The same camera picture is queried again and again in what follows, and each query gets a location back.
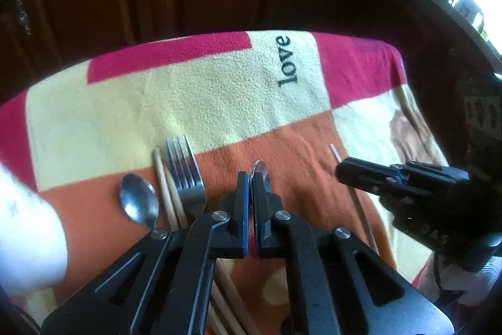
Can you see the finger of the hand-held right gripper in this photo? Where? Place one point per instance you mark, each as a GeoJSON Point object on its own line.
{"type": "Point", "coordinates": [364, 169]}
{"type": "Point", "coordinates": [364, 185]}

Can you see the small metal spoon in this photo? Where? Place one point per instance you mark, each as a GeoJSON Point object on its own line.
{"type": "Point", "coordinates": [139, 197]}
{"type": "Point", "coordinates": [259, 172]}

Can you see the checkered fleece blanket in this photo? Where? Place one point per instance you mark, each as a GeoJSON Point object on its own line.
{"type": "Point", "coordinates": [196, 91]}

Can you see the metal fork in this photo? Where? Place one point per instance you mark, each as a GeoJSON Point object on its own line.
{"type": "Point", "coordinates": [184, 178]}

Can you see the white floral cup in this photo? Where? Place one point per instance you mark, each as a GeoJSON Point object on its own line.
{"type": "Point", "coordinates": [27, 233]}

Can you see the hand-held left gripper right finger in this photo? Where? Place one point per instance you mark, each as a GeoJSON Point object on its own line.
{"type": "Point", "coordinates": [259, 225]}

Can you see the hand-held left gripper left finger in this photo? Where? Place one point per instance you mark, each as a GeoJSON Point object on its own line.
{"type": "Point", "coordinates": [245, 217]}

